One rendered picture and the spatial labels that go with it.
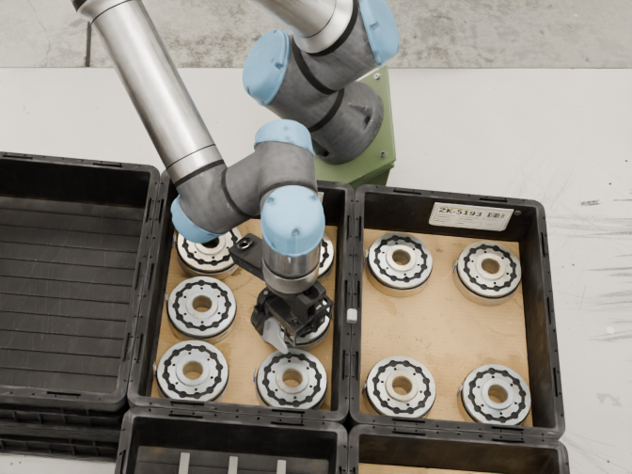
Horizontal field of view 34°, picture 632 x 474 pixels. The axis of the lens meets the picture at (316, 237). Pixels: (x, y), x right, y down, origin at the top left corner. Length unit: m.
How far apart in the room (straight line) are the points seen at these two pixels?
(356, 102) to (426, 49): 1.40
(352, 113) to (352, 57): 0.16
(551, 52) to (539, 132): 1.18
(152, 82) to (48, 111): 0.63
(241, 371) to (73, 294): 0.28
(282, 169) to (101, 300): 0.44
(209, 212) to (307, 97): 0.37
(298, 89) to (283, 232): 0.48
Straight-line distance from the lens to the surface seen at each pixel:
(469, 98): 2.09
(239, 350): 1.57
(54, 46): 3.08
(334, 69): 1.64
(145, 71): 1.41
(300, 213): 1.25
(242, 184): 1.35
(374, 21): 1.60
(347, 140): 1.76
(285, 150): 1.32
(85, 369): 1.57
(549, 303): 1.58
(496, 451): 1.48
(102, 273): 1.64
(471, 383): 1.56
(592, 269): 1.92
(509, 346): 1.64
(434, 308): 1.64
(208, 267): 1.60
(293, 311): 1.42
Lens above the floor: 2.23
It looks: 57 degrees down
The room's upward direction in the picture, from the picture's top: 10 degrees clockwise
